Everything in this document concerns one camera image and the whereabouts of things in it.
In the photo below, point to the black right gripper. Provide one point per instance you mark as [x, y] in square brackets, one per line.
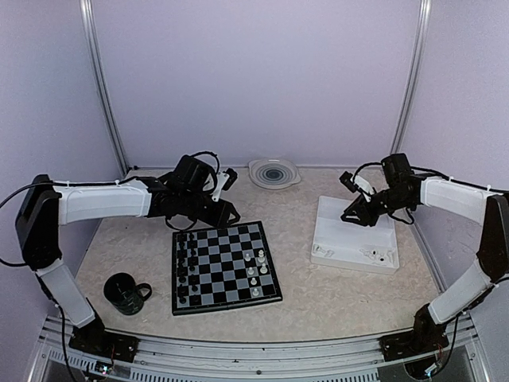
[367, 216]

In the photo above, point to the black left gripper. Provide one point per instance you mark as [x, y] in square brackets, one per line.
[219, 218]

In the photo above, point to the black and grey chessboard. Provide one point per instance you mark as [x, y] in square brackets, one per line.
[209, 273]

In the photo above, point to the white plastic tray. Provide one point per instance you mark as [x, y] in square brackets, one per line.
[349, 246]

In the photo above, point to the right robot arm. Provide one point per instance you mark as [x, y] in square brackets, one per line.
[485, 212]

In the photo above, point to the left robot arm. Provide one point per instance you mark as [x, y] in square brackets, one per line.
[49, 205]

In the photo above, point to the grey swirl ceramic plate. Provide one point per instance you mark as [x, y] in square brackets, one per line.
[273, 174]

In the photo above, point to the black mug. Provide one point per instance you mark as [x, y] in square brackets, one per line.
[125, 294]

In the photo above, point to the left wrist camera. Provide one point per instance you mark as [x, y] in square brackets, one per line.
[225, 179]

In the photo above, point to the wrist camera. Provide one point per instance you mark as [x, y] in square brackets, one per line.
[225, 179]
[357, 184]

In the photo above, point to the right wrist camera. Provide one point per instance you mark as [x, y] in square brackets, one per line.
[357, 184]

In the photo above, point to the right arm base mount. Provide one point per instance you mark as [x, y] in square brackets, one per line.
[398, 346]

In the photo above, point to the right aluminium frame post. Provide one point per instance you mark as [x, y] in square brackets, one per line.
[413, 76]

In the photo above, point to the aluminium frame post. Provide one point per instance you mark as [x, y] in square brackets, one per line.
[87, 14]
[413, 76]

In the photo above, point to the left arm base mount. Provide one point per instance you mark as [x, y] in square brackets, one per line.
[95, 340]

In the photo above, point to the aluminium front rail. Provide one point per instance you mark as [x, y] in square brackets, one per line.
[170, 359]

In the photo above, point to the left aluminium frame post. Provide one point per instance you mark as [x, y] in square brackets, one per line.
[87, 14]

